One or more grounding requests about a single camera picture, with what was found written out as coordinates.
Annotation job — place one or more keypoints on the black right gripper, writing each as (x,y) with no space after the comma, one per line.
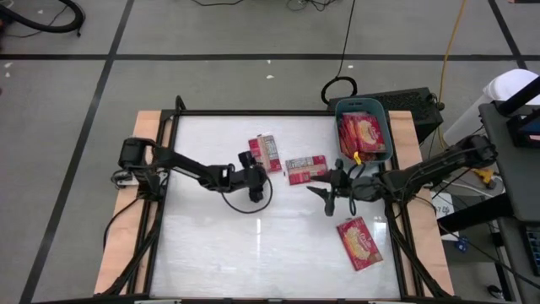
(354,189)

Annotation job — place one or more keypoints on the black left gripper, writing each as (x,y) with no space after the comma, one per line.
(253,179)

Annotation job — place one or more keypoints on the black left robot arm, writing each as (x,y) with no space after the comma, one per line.
(185,166)

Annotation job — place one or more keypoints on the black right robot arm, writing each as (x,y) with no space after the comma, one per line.
(430,169)

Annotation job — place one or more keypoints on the teal plastic basket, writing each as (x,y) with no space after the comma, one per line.
(358,103)

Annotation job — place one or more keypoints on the light wooden side board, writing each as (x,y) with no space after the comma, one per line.
(403,131)
(143,126)

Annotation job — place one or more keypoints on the black perforated equipment box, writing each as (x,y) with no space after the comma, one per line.
(405,105)

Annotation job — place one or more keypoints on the white paper sheet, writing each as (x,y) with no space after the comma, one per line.
(443,209)

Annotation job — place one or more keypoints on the small blue tag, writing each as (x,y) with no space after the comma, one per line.
(462,245)

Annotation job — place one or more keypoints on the black desk crossbar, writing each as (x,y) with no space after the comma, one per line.
(476,211)

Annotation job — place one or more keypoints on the dark grey desk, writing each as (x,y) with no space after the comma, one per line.
(506,186)

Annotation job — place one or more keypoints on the small black floor object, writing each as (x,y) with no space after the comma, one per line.
(493,290)

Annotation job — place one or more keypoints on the black and blue device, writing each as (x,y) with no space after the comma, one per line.
(525,131)

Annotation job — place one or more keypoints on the white rounded bin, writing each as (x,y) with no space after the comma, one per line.
(510,84)

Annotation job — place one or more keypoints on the black bar on desk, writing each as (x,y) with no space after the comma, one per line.
(519,97)

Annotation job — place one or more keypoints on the dark keyboard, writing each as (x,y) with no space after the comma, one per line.
(533,249)

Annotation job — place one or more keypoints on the black metal table frame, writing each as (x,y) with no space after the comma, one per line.
(253,112)

